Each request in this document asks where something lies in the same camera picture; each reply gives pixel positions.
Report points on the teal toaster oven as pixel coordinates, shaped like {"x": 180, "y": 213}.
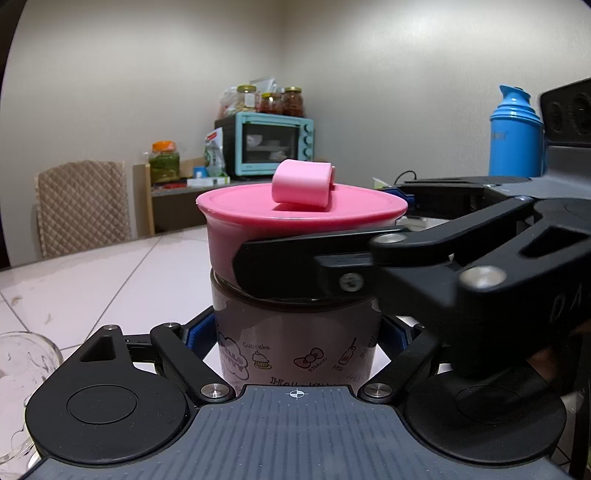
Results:
{"x": 254, "y": 144}

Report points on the red contents jar right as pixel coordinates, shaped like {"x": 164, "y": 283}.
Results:
{"x": 293, "y": 102}

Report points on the green packet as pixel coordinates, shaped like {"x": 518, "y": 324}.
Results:
{"x": 379, "y": 184}

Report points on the pink patterned bottle body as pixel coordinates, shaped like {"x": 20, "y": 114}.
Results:
{"x": 293, "y": 344}

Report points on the glass jar yellow lid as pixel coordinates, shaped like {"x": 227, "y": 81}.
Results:
{"x": 247, "y": 98}

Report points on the red contents jar middle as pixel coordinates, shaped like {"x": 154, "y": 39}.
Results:
{"x": 271, "y": 103}

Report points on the red contents jar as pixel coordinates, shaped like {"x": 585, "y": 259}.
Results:
{"x": 271, "y": 103}
{"x": 293, "y": 102}

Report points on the clear drinking glass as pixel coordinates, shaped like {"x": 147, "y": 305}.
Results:
{"x": 27, "y": 361}

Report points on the orange lid pickle jar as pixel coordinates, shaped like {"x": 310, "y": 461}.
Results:
{"x": 164, "y": 162}

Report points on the wooden side shelf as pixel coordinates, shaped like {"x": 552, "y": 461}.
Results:
{"x": 164, "y": 210}

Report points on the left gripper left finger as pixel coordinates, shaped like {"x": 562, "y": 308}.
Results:
{"x": 120, "y": 397}

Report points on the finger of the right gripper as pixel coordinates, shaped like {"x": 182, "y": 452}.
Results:
{"x": 499, "y": 286}
{"x": 455, "y": 196}

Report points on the pink bottle cap with strap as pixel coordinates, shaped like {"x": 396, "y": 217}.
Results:
{"x": 302, "y": 198}

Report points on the blue thermos flask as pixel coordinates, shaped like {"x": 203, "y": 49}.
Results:
{"x": 517, "y": 136}

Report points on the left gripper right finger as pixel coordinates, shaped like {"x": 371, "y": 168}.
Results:
{"x": 463, "y": 407}

